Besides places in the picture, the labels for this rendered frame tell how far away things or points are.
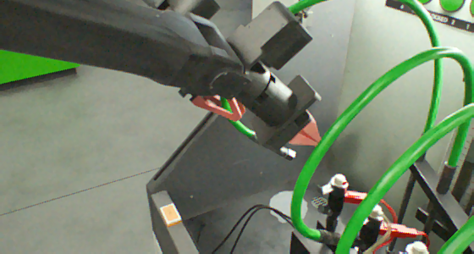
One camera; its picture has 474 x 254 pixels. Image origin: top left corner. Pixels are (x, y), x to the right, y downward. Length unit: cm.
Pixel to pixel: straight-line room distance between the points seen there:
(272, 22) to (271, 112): 12
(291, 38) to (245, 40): 5
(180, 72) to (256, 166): 66
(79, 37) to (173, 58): 9
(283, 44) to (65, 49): 24
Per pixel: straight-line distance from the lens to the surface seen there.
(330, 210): 70
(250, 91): 47
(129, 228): 217
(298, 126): 52
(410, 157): 43
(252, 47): 44
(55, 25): 31
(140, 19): 34
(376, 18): 93
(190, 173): 91
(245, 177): 101
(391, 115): 95
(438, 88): 74
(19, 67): 384
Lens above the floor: 155
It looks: 31 degrees down
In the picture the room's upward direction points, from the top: straight up
